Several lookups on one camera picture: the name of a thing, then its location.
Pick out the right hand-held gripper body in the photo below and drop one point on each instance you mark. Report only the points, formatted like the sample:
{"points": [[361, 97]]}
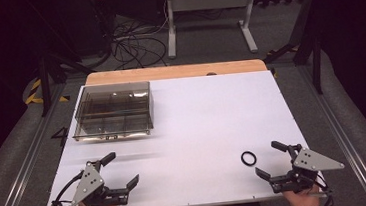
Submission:
{"points": [[313, 162]]}

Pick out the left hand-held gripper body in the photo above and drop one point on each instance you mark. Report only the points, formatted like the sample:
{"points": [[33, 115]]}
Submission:
{"points": [[88, 186]]}

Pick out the clear grey compartment box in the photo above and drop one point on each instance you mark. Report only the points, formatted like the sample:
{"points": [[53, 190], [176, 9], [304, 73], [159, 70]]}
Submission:
{"points": [[113, 110]]}

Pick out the person's right hand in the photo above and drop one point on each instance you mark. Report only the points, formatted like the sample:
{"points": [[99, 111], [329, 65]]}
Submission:
{"points": [[305, 201]]}

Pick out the white table board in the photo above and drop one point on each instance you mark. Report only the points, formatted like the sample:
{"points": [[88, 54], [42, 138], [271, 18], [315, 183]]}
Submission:
{"points": [[207, 131]]}

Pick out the black metal stand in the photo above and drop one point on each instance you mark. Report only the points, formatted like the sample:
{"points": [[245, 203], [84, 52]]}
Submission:
{"points": [[45, 85], [316, 61]]}

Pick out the yellow black hazard tape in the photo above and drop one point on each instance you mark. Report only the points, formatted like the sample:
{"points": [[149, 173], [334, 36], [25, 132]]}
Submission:
{"points": [[33, 94]]}

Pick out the wooden table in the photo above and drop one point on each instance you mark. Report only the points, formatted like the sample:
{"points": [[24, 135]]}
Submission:
{"points": [[175, 72]]}

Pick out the aluminium floor rail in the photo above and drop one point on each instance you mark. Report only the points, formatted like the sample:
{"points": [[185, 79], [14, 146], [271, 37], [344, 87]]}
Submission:
{"points": [[341, 136], [26, 167]]}

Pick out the white metal stand frame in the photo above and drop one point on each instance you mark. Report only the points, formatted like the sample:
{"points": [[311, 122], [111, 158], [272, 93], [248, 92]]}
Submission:
{"points": [[209, 1]]}

